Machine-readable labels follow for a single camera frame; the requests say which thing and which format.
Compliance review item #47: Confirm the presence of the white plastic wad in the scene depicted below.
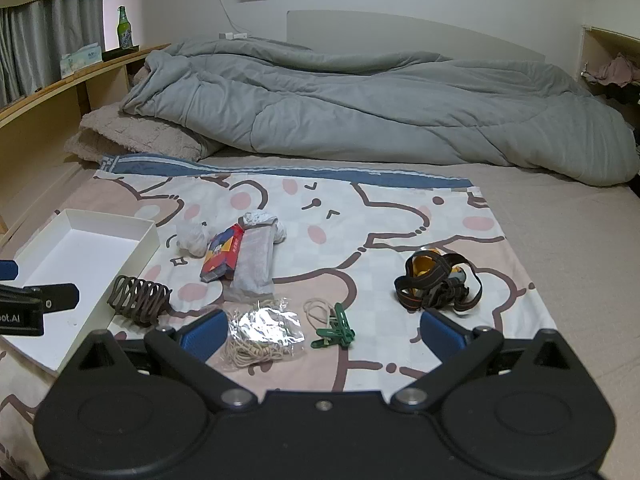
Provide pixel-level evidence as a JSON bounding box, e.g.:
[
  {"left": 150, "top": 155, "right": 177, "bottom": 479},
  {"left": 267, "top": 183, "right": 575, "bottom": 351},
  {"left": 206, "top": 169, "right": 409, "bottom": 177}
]
[{"left": 176, "top": 221, "right": 211, "bottom": 257}]

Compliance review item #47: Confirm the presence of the beige headboard panel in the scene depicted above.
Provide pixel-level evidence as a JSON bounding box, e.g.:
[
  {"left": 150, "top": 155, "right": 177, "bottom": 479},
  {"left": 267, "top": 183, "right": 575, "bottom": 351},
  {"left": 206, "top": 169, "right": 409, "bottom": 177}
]
[{"left": 286, "top": 9, "right": 573, "bottom": 86}]

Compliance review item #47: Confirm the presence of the grey duvet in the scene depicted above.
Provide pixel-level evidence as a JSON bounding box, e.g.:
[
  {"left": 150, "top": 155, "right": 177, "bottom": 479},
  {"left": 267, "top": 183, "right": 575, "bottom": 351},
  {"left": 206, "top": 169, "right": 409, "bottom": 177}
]
[{"left": 119, "top": 35, "right": 639, "bottom": 186}]

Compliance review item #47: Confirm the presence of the light green tissue box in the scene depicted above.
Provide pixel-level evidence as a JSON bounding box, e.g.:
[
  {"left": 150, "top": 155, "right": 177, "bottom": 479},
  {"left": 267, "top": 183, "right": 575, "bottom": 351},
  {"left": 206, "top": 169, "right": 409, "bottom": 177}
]
[{"left": 60, "top": 42, "right": 104, "bottom": 78}]

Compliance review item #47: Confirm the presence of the pink clothes pile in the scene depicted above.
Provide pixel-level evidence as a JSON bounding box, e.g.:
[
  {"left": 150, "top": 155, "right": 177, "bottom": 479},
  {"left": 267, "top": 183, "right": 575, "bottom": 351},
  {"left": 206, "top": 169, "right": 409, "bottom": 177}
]
[{"left": 582, "top": 55, "right": 640, "bottom": 88}]

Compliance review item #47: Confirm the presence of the wooden side cabinet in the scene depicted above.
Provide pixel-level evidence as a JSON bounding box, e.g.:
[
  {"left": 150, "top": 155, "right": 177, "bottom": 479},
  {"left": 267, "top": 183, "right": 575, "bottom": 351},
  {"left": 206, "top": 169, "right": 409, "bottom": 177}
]
[{"left": 580, "top": 25, "right": 640, "bottom": 92}]

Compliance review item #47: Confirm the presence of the grey foil packet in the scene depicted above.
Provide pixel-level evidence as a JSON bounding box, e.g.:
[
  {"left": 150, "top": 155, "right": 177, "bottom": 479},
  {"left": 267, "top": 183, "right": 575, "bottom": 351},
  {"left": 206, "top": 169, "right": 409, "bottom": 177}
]
[{"left": 222, "top": 227, "right": 277, "bottom": 304}]

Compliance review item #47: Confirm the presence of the cartoon bear printed blanket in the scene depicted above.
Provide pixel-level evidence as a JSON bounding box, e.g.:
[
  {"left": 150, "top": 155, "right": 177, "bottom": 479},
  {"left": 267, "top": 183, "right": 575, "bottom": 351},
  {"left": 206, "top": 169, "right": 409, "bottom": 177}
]
[{"left": 0, "top": 152, "right": 558, "bottom": 480}]

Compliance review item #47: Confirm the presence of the green clothespin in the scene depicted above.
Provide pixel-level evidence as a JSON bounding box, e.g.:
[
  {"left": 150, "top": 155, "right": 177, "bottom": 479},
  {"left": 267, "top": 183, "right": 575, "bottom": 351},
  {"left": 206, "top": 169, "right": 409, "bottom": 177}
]
[
  {"left": 310, "top": 327, "right": 357, "bottom": 350},
  {"left": 327, "top": 302, "right": 355, "bottom": 335}
]

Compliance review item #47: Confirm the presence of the wooden bedside shelf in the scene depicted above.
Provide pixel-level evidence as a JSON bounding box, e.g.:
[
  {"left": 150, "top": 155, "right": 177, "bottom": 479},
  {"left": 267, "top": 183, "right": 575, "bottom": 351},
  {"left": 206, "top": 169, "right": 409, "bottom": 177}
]
[{"left": 0, "top": 42, "right": 173, "bottom": 241}]

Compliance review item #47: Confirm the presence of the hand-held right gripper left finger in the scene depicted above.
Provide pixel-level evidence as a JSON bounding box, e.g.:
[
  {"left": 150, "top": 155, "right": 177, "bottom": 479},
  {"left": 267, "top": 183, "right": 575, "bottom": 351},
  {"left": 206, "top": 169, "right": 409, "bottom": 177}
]
[{"left": 60, "top": 308, "right": 258, "bottom": 413}]

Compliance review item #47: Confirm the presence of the beige fluffy pillow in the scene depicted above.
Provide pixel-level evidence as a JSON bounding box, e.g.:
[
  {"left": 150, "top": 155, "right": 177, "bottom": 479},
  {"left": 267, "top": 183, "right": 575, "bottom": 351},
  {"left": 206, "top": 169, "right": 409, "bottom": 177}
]
[{"left": 65, "top": 67, "right": 226, "bottom": 163}]

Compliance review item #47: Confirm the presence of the yellow headlamp with black straps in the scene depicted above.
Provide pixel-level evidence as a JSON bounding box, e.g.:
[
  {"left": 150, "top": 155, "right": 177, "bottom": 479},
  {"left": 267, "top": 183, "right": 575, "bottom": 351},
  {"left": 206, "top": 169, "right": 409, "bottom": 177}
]
[{"left": 393, "top": 247, "right": 485, "bottom": 316}]

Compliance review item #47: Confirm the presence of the beige bed sheet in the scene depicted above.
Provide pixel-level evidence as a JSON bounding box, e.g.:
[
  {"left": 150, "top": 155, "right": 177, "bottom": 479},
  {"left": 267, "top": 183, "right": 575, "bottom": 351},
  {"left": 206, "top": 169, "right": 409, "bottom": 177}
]
[{"left": 0, "top": 150, "right": 640, "bottom": 480}]

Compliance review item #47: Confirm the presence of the red and blue card box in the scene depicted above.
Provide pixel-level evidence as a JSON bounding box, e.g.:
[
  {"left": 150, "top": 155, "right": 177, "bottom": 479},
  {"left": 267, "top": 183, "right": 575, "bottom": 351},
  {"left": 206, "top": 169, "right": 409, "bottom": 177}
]
[{"left": 200, "top": 225, "right": 246, "bottom": 283}]

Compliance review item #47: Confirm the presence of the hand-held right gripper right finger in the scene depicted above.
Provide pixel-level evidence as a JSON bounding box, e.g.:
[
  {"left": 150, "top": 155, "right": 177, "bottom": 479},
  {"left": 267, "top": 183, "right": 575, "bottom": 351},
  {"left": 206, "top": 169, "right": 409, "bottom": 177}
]
[{"left": 390, "top": 308, "right": 583, "bottom": 413}]

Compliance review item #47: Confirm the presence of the white cardboard box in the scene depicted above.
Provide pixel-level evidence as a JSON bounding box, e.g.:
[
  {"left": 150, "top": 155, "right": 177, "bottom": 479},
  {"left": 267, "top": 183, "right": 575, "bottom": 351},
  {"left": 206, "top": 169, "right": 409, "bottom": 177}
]
[{"left": 0, "top": 208, "right": 161, "bottom": 376}]

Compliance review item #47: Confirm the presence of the green glass bottle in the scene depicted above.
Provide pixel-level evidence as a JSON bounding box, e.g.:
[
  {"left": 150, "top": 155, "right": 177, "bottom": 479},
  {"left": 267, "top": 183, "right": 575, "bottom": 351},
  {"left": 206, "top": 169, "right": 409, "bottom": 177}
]
[{"left": 116, "top": 5, "right": 134, "bottom": 51}]

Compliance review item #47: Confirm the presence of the clear bag of rubber bands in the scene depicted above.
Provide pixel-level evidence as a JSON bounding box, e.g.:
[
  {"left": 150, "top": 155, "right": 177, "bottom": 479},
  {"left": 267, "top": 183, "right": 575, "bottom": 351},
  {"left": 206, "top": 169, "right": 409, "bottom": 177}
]
[{"left": 220, "top": 299, "right": 307, "bottom": 372}]

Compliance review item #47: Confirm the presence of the beige rubber band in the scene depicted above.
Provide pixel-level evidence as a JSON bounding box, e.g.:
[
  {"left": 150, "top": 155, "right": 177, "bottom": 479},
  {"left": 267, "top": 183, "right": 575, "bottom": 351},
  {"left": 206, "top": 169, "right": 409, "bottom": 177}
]
[{"left": 303, "top": 297, "right": 336, "bottom": 332}]

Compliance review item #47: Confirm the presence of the grey curtain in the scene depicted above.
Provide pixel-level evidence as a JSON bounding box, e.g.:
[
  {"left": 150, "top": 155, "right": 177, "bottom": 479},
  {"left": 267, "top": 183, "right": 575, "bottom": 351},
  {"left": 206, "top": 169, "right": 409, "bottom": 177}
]
[{"left": 0, "top": 0, "right": 107, "bottom": 109}]

